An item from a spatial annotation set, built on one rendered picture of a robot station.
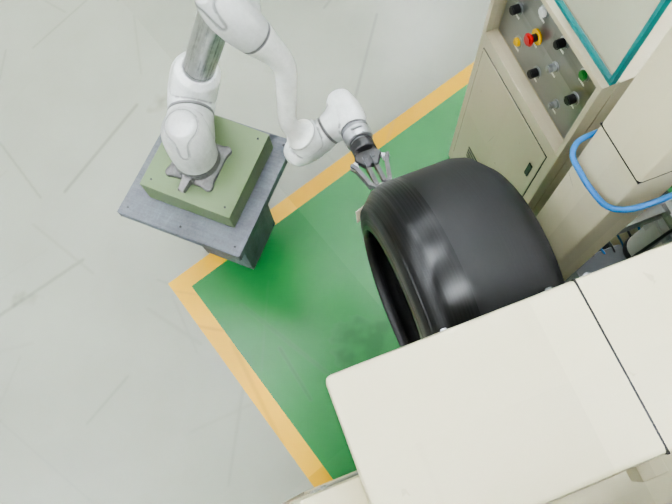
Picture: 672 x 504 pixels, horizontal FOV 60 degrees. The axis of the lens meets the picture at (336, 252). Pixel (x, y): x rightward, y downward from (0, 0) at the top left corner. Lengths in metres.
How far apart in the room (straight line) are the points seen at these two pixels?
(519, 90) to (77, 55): 2.44
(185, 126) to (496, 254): 1.11
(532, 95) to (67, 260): 2.19
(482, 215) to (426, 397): 0.52
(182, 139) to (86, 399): 1.40
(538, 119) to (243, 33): 1.03
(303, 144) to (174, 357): 1.29
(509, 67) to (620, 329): 1.41
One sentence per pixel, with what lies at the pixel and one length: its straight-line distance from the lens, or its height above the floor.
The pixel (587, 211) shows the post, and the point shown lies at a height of 1.46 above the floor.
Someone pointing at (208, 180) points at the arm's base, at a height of 0.77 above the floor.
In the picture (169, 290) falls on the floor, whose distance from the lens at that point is 2.84.
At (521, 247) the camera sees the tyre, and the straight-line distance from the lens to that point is 1.21.
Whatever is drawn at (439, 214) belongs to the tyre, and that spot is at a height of 1.48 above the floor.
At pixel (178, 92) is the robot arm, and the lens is 2.02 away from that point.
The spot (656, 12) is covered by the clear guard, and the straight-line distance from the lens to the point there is 1.54.
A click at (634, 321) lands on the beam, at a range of 0.90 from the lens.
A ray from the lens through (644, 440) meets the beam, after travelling 0.88.
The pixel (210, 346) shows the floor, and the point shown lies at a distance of 2.72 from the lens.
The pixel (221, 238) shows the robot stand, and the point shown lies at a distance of 2.14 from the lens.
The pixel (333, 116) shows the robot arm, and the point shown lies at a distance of 1.87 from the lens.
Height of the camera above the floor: 2.59
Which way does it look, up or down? 70 degrees down
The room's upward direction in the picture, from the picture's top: 8 degrees counter-clockwise
